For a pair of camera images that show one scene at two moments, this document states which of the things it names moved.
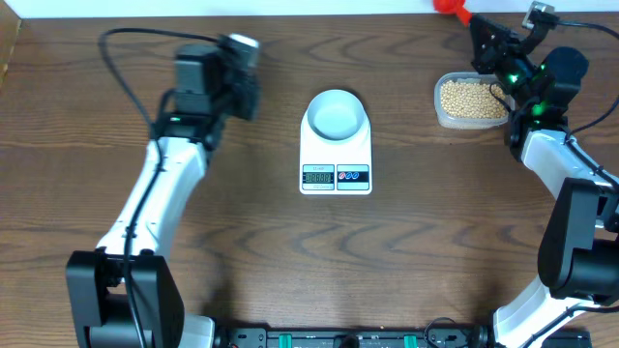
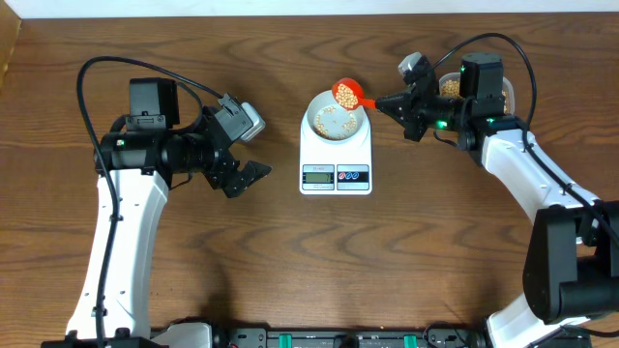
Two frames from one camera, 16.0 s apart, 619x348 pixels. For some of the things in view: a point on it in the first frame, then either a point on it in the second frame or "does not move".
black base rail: x=443 y=336 does not move
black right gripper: x=486 y=57 to x=410 y=103
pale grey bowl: x=336 y=115 does not move
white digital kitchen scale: x=329 y=167 does not move
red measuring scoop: x=455 y=7 to x=348 y=94
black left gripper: x=250 y=98 to x=219 y=176
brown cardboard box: x=10 y=24 does not move
